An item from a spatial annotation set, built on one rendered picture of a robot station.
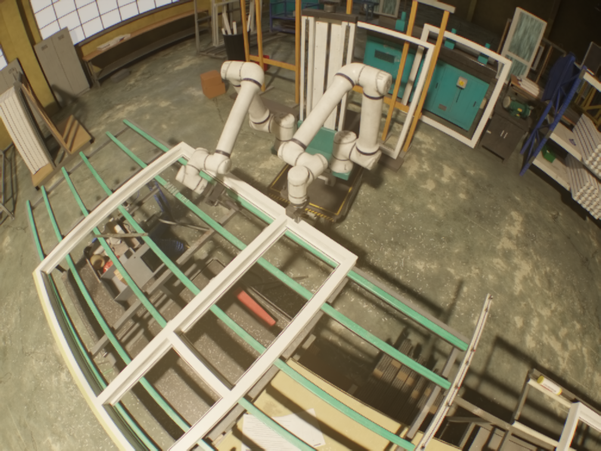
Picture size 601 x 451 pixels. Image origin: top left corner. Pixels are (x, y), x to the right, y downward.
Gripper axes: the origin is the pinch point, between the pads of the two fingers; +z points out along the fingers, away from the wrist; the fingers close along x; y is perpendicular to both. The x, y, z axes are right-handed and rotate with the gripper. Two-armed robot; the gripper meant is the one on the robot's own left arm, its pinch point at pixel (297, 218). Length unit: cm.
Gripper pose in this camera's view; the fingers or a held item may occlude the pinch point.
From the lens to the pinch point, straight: 138.3
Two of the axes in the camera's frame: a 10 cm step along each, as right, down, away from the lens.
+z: -0.1, 5.6, 8.3
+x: 6.3, -6.4, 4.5
